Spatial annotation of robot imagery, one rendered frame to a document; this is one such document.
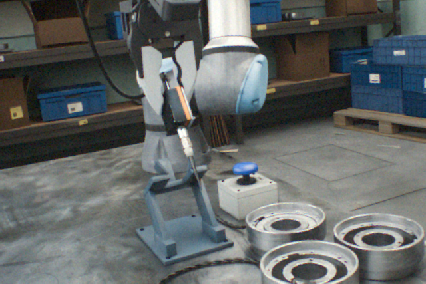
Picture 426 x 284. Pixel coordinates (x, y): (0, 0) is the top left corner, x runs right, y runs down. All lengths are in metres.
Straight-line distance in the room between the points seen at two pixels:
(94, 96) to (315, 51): 2.05
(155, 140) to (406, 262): 0.62
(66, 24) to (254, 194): 3.30
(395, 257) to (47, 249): 0.48
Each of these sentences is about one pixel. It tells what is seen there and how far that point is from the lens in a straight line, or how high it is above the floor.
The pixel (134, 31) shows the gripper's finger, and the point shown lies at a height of 1.10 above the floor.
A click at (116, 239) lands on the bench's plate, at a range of 0.78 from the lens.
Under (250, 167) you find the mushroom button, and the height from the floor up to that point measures 0.87.
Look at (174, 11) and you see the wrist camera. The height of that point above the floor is 1.11.
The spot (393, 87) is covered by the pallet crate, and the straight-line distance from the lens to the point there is 4.62.
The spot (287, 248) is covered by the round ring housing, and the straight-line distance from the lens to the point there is 0.61.
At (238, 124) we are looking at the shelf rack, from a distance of 4.41.
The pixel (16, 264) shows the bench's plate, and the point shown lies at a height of 0.80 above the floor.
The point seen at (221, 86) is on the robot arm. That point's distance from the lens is 1.01.
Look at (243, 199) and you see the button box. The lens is 0.79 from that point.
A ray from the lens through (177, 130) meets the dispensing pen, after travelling 0.66.
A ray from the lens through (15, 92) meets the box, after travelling 3.98.
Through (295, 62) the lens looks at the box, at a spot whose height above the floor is 0.63.
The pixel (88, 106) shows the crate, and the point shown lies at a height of 0.53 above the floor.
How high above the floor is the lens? 1.11
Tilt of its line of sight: 12 degrees down
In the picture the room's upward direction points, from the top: 6 degrees counter-clockwise
